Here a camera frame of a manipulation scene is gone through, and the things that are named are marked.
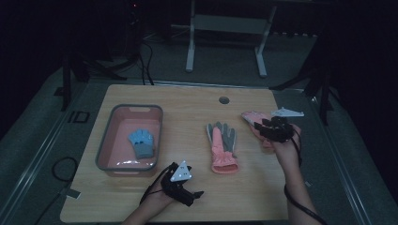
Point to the black tripod stand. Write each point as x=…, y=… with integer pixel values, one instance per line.
x=324, y=90
x=66, y=84

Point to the small grey tape piece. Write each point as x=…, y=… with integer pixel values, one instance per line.
x=308, y=184

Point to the grey round table grommet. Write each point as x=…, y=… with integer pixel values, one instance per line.
x=224, y=100

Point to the person's left hand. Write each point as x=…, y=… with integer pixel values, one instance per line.
x=158, y=197

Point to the person's right hand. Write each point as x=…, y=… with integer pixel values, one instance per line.
x=287, y=151

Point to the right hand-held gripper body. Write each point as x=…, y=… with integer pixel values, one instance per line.
x=281, y=131

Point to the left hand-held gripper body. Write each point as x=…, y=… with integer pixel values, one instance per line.
x=180, y=172

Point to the pink basin with grey rim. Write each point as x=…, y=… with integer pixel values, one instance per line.
x=125, y=153

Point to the white metal table frame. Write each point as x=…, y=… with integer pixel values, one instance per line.
x=230, y=24

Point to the pink glove with grey palm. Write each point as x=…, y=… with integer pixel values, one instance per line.
x=220, y=153

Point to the pink padded glove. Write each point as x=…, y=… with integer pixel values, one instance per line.
x=253, y=118

